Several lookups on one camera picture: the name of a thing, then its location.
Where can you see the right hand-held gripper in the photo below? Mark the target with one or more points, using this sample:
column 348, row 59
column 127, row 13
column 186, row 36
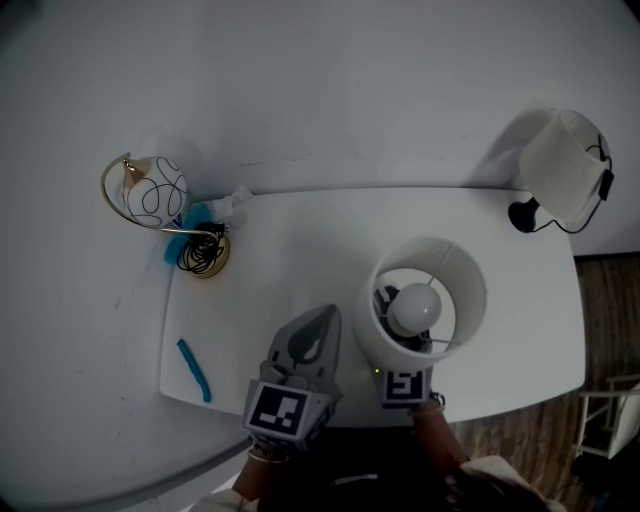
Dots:
column 407, row 389

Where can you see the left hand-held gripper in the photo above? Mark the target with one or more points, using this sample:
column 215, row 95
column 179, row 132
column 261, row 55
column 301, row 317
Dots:
column 277, row 410

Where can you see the large white shade lamp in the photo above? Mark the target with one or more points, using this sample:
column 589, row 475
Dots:
column 467, row 300

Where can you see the person's right forearm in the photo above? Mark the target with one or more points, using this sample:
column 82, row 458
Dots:
column 437, row 440

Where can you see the person's left forearm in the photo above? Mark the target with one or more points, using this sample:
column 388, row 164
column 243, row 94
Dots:
column 255, row 477

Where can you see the white desk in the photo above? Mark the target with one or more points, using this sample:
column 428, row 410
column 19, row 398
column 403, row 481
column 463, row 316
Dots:
column 300, row 260

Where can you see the gold arc globe lamp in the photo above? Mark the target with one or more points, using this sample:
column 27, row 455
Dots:
column 155, row 195

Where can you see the small black base table lamp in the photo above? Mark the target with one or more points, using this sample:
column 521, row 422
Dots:
column 560, row 165

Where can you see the black wrist band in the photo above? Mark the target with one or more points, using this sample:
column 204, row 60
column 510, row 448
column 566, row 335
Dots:
column 437, row 398

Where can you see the person's black clothing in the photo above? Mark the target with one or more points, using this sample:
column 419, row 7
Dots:
column 365, row 460

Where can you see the teal strip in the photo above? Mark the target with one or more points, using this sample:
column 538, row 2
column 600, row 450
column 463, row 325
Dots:
column 192, row 370

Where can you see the crumpled teal tape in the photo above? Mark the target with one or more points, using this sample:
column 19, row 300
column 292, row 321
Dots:
column 172, row 252

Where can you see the white chair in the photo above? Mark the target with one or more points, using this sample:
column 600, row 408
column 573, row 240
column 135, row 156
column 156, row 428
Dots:
column 620, row 425

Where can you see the black bag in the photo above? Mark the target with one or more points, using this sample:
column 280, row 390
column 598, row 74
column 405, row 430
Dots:
column 605, row 480

